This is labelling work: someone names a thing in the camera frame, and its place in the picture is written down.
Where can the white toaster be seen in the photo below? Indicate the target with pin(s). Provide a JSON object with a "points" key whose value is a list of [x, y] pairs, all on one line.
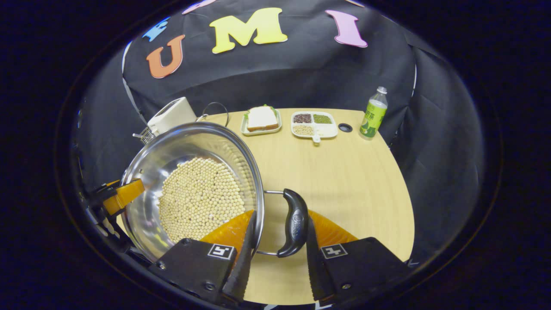
{"points": [[172, 116]]}

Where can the black table grommet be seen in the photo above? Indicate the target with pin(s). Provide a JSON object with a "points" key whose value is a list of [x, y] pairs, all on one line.
{"points": [[345, 127]]}

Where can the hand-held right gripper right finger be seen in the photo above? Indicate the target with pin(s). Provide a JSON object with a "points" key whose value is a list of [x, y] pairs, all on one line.
{"points": [[314, 267]]}

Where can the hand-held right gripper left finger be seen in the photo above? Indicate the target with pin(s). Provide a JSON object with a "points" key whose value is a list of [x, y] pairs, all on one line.
{"points": [[241, 275]]}

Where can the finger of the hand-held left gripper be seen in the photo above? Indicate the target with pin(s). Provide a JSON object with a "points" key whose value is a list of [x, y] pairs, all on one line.
{"points": [[125, 193]]}

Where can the black backdrop cloth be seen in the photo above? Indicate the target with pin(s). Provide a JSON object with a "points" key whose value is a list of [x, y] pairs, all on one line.
{"points": [[280, 77]]}

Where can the green drink bottle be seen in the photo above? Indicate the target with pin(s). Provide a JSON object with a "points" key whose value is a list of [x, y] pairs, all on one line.
{"points": [[372, 118]]}

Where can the sandwich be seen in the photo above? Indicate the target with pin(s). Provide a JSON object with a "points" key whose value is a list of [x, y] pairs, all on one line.
{"points": [[261, 118]]}

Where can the pile of soybeans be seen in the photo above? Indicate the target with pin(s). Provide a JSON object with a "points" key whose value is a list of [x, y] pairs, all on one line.
{"points": [[198, 198]]}

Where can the white divided bean tray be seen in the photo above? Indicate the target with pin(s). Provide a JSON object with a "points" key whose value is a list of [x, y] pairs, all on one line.
{"points": [[327, 130]]}

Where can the stainless steel pot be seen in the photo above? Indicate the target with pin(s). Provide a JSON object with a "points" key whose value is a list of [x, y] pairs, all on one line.
{"points": [[146, 172]]}

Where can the small pale green plate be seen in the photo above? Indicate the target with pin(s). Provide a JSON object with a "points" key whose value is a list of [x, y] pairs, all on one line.
{"points": [[258, 132]]}

